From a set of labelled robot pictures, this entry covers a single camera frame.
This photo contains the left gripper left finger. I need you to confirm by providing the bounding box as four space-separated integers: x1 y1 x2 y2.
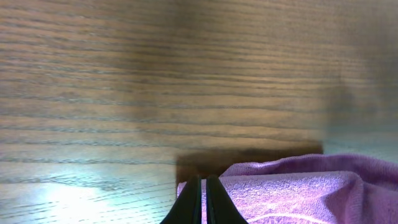
160 176 202 224

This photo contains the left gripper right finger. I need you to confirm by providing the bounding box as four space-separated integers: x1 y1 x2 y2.
206 175 248 224

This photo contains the purple microfiber cloth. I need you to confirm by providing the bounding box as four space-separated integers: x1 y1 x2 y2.
176 154 398 224

